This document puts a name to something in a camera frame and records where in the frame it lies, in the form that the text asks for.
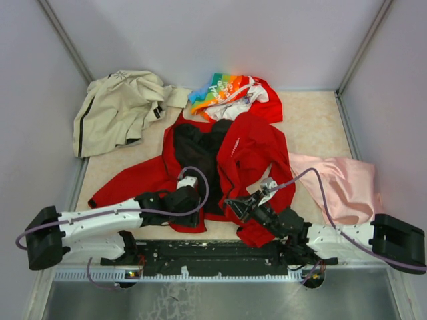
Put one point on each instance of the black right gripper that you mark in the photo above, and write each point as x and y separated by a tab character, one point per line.
242	206

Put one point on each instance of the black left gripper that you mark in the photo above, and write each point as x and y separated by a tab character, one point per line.
189	220

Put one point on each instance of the red jacket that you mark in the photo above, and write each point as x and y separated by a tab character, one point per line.
232	155

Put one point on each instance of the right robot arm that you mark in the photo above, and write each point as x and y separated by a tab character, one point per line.
388	239

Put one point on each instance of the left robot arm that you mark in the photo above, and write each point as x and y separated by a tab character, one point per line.
104	233

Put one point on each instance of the beige jacket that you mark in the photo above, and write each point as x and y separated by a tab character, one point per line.
119	107

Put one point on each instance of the pink satin cloth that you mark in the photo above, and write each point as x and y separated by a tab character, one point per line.
348	186

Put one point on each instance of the rainbow white red garment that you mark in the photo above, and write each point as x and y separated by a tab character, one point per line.
227	96

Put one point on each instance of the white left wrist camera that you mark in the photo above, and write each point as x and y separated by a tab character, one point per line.
188	181

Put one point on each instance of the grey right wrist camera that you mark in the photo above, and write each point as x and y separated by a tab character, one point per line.
267	190

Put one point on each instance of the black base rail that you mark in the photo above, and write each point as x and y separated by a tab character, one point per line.
208	258

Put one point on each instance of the white slotted cable duct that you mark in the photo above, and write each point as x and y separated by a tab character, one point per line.
104	275

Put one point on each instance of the left aluminium frame post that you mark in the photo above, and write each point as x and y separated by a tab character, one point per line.
65	40

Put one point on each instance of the aluminium frame post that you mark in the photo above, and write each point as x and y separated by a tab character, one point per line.
379	18
65	40

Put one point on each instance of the right aluminium frame post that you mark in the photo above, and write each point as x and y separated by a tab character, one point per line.
379	18

